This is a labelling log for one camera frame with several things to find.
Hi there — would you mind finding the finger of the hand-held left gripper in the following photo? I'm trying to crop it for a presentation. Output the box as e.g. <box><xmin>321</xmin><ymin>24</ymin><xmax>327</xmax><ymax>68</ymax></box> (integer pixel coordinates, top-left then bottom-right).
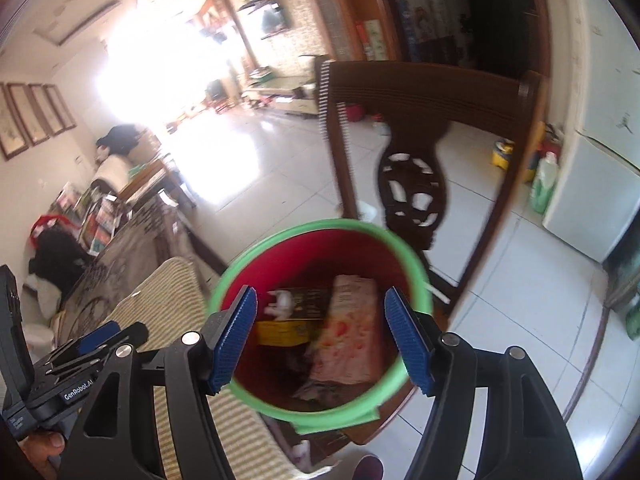
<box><xmin>50</xmin><ymin>322</ymin><xmax>150</xmax><ymax>378</ymax></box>
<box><xmin>44</xmin><ymin>321</ymin><xmax>122</xmax><ymax>368</ymax></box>

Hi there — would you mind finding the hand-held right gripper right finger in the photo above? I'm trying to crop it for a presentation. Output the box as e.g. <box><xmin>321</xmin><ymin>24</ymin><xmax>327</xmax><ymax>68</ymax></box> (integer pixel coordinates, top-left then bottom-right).
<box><xmin>384</xmin><ymin>286</ymin><xmax>583</xmax><ymax>480</ymax></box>

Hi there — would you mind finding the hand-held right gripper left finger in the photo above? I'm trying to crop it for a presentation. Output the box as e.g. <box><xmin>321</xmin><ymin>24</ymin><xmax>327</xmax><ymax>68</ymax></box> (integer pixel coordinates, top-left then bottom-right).
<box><xmin>57</xmin><ymin>285</ymin><xmax>258</xmax><ymax>480</ymax></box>

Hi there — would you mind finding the white tissue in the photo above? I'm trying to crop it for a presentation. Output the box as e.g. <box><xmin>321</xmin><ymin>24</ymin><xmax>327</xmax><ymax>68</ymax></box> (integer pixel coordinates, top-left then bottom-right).
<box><xmin>265</xmin><ymin>290</ymin><xmax>293</xmax><ymax>321</ymax></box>

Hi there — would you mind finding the black and yellow box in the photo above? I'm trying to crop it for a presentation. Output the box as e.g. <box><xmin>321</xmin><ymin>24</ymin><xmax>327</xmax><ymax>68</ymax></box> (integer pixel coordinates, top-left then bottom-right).
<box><xmin>256</xmin><ymin>287</ymin><xmax>333</xmax><ymax>347</ymax></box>

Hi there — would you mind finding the pink printed packet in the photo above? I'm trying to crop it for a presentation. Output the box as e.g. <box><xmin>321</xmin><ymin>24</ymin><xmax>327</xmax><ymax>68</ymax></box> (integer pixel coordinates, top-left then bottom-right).
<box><xmin>306</xmin><ymin>274</ymin><xmax>381</xmax><ymax>386</ymax></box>

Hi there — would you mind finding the red bucket with green rim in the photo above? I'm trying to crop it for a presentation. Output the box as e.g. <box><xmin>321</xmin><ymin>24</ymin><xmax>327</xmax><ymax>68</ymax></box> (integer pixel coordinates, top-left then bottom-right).
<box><xmin>207</xmin><ymin>217</ymin><xmax>433</xmax><ymax>435</ymax></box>

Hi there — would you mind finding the person's left hand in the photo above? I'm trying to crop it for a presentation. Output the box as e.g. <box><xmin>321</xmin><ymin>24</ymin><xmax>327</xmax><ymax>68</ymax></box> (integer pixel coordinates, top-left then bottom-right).
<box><xmin>17</xmin><ymin>430</ymin><xmax>67</xmax><ymax>480</ymax></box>

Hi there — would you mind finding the white appliance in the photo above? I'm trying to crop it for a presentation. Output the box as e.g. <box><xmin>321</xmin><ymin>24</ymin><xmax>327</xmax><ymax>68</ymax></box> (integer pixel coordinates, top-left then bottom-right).
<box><xmin>22</xmin><ymin>317</ymin><xmax>57</xmax><ymax>361</ymax></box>

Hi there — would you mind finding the white cloth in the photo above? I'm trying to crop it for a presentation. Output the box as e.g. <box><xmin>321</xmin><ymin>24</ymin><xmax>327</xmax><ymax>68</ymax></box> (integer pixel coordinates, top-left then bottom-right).
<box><xmin>22</xmin><ymin>275</ymin><xmax>63</xmax><ymax>318</ymax></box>

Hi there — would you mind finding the grey patterned tablecloth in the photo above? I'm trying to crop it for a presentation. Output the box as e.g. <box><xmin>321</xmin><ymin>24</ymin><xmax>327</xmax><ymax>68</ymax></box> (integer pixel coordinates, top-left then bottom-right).
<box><xmin>60</xmin><ymin>195</ymin><xmax>188</xmax><ymax>321</ymax></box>

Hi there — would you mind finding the black clothing heap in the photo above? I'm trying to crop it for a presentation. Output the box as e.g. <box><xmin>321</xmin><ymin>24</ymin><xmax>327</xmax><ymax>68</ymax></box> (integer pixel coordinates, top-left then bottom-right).
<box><xmin>27</xmin><ymin>230</ymin><xmax>91</xmax><ymax>293</ymax></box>

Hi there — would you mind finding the pile of children's books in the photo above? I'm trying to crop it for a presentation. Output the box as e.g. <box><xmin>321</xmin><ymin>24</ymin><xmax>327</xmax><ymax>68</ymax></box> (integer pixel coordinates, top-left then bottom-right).
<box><xmin>52</xmin><ymin>182</ymin><xmax>126</xmax><ymax>256</ymax></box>

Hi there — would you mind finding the red bag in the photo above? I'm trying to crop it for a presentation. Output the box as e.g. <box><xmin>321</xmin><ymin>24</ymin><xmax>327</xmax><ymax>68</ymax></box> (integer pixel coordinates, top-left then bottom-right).
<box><xmin>31</xmin><ymin>214</ymin><xmax>76</xmax><ymax>246</ymax></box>

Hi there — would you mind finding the dark red shoe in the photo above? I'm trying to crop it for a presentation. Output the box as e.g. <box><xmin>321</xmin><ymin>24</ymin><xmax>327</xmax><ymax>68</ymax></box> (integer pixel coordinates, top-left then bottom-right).
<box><xmin>351</xmin><ymin>454</ymin><xmax>385</xmax><ymax>480</ymax></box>

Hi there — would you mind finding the wooden sofa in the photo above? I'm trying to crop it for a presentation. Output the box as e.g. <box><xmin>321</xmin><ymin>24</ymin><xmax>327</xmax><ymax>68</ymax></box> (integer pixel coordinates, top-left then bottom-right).
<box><xmin>95</xmin><ymin>130</ymin><xmax>196</xmax><ymax>211</ymax></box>

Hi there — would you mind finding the pale striped pillow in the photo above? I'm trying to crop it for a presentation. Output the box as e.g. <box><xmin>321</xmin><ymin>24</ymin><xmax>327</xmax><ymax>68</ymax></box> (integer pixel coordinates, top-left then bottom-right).
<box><xmin>95</xmin><ymin>155</ymin><xmax>133</xmax><ymax>193</ymax></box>

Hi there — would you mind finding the black bag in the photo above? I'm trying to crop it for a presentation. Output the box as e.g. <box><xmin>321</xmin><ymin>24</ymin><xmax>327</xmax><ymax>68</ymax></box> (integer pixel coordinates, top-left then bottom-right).
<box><xmin>96</xmin><ymin>124</ymin><xmax>146</xmax><ymax>158</ymax></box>

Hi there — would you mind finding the yellow child potty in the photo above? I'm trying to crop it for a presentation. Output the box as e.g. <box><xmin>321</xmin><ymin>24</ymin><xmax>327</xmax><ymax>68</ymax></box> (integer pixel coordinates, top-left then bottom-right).
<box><xmin>490</xmin><ymin>137</ymin><xmax>516</xmax><ymax>170</ymax></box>

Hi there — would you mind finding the green detergent bottle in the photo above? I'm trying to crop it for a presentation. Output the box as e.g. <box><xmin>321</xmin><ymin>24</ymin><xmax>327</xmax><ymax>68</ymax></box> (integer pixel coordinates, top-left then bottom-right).
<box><xmin>529</xmin><ymin>151</ymin><xmax>562</xmax><ymax>215</ymax></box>

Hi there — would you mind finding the dark green bag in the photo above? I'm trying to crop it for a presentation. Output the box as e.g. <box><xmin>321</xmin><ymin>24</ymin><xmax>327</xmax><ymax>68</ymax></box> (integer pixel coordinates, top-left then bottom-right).
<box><xmin>602</xmin><ymin>245</ymin><xmax>640</xmax><ymax>341</ymax></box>

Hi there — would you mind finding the white refrigerator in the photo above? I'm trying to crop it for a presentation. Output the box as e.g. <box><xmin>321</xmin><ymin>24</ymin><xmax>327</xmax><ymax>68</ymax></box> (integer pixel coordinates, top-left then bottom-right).
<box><xmin>542</xmin><ymin>0</ymin><xmax>640</xmax><ymax>263</ymax></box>

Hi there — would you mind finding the red canister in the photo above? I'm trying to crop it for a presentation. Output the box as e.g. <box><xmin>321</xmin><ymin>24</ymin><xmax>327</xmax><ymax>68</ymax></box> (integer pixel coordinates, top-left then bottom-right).
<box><xmin>540</xmin><ymin>125</ymin><xmax>563</xmax><ymax>161</ymax></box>

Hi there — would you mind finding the dark carved wooden chair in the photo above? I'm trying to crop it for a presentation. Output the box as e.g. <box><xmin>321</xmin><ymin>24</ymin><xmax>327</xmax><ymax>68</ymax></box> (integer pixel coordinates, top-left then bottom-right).
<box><xmin>314</xmin><ymin>55</ymin><xmax>548</xmax><ymax>448</ymax></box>

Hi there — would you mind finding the small wooden chair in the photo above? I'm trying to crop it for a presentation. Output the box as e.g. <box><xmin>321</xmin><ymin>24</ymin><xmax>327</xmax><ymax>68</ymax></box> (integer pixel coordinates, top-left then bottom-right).
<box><xmin>206</xmin><ymin>80</ymin><xmax>236</xmax><ymax>111</ymax></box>

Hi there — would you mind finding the low television cabinet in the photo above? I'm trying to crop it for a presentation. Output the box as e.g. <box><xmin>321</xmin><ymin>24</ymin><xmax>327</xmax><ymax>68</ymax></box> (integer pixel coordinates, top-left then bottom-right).
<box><xmin>242</xmin><ymin>72</ymin><xmax>321</xmax><ymax>116</ymax></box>

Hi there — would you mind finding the printed door curtain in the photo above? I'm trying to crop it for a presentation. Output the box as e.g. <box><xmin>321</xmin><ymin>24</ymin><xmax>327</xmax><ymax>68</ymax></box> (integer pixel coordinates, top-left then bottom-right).
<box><xmin>387</xmin><ymin>0</ymin><xmax>466</xmax><ymax>61</ymax></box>

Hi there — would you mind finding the grey floor hose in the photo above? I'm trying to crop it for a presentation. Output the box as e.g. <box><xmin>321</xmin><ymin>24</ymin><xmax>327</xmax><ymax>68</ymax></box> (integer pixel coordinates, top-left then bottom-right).
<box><xmin>561</xmin><ymin>280</ymin><xmax>612</xmax><ymax>421</ymax></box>

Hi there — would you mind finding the framed wall picture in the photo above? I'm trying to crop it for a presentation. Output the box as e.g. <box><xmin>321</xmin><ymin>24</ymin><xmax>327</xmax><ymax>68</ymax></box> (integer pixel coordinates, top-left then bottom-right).
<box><xmin>7</xmin><ymin>84</ymin><xmax>51</xmax><ymax>147</ymax></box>
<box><xmin>44</xmin><ymin>85</ymin><xmax>77</xmax><ymax>131</ymax></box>
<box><xmin>0</xmin><ymin>82</ymin><xmax>28</xmax><ymax>161</ymax></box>
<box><xmin>29</xmin><ymin>84</ymin><xmax>65</xmax><ymax>137</ymax></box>

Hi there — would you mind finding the wall poster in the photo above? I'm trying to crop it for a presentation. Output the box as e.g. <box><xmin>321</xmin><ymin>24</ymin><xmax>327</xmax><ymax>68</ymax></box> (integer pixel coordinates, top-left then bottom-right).
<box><xmin>357</xmin><ymin>19</ymin><xmax>383</xmax><ymax>58</ymax></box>

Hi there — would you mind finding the wall television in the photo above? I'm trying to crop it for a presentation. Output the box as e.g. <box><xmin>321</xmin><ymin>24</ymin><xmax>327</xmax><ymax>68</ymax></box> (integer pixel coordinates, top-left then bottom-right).
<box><xmin>257</xmin><ymin>5</ymin><xmax>291</xmax><ymax>41</ymax></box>

